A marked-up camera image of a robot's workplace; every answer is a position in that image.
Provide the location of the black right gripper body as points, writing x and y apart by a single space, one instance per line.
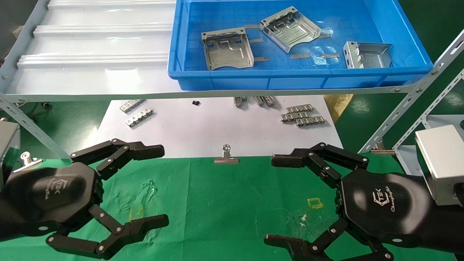
384 206

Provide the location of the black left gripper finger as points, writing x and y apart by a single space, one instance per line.
145 151
148 223

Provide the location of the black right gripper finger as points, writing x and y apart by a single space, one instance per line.
290 160
293 246

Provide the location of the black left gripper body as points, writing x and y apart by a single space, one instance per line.
54 195

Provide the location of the grey sheet metal bracket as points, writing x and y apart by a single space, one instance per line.
226 54
290 30
373 56

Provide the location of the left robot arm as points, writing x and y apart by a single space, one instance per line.
3 217

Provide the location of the small toothed metal strip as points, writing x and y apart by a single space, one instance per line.
269 100
139 117
259 100
238 101
293 116
310 121
300 108
131 106

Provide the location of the yellow square mark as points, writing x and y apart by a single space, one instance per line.
315 203

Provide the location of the white paper sheet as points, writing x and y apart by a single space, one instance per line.
203 130

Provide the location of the green table cloth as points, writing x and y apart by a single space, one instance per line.
235 210

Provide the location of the grey perforated angle bar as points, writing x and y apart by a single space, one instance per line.
430 108
32 128
398 108

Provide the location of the brown woven bag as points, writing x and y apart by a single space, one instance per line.
339 105

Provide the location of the white corrugated shelf panel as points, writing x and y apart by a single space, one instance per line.
90 76

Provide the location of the blue plastic bin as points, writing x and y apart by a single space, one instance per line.
224 81

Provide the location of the clear plastic film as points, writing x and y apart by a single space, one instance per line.
320 60

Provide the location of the grey tape strip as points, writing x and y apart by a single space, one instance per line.
256 40
261 59
251 26
325 36
330 56
300 56

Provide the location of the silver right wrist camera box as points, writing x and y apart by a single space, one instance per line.
440 163

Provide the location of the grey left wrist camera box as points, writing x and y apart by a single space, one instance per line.
7 141

